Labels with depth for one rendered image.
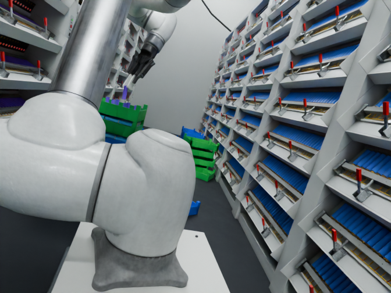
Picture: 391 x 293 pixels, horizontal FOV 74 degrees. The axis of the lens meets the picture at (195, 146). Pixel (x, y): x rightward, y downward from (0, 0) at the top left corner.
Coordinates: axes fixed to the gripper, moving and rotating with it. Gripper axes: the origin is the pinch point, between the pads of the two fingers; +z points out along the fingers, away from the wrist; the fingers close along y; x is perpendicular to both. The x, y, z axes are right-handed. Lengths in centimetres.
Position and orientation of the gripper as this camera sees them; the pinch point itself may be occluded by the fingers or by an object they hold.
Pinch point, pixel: (130, 82)
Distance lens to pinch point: 129.1
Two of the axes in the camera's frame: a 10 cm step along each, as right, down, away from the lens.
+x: -3.1, -3.7, -8.7
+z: -4.5, 8.7, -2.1
